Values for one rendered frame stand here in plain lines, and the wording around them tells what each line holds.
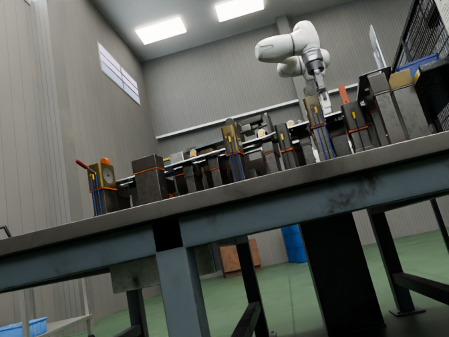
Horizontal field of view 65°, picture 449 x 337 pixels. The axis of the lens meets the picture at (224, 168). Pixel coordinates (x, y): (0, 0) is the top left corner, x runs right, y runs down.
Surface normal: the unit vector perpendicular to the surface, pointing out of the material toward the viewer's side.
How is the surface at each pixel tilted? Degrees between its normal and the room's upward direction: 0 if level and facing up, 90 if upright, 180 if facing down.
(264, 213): 90
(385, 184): 90
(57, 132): 90
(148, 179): 90
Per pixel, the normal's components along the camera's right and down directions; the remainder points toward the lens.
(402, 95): -0.31, -0.15
